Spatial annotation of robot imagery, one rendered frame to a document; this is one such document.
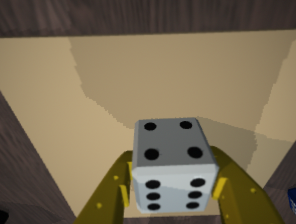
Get blue die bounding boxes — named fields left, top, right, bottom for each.
left=287, top=187, right=296, bottom=215

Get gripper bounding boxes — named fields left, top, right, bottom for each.
left=73, top=146, right=285, bottom=224

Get tan mat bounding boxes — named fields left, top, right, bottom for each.
left=0, top=28, right=296, bottom=218

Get white die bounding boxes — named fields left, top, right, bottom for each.
left=131, top=118, right=219, bottom=213

